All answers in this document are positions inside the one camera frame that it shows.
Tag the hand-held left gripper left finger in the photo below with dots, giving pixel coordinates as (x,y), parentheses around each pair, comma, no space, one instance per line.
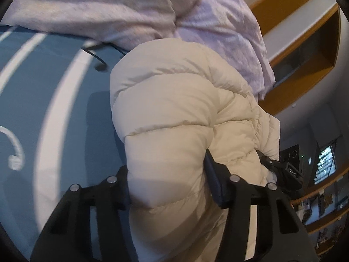
(120,187)

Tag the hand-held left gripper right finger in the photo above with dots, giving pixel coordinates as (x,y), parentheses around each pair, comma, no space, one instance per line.
(215,181)

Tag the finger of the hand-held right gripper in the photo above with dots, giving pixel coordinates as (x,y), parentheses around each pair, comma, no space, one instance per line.
(289,173)

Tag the cream puffer jacket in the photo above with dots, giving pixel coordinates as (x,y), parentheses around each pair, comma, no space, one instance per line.
(177,120)

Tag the window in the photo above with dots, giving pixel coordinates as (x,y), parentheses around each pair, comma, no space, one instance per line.
(325,165)

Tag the wooden headboard shelf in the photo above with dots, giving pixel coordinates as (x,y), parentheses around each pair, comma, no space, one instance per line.
(305,57)

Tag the blue white striped bed sheet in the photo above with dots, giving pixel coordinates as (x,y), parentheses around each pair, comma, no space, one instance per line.
(54,101)

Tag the lilac duvet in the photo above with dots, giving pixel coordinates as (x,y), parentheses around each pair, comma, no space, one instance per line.
(141,8)

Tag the wooden wall shelves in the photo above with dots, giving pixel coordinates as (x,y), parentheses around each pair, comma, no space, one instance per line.
(324,210)

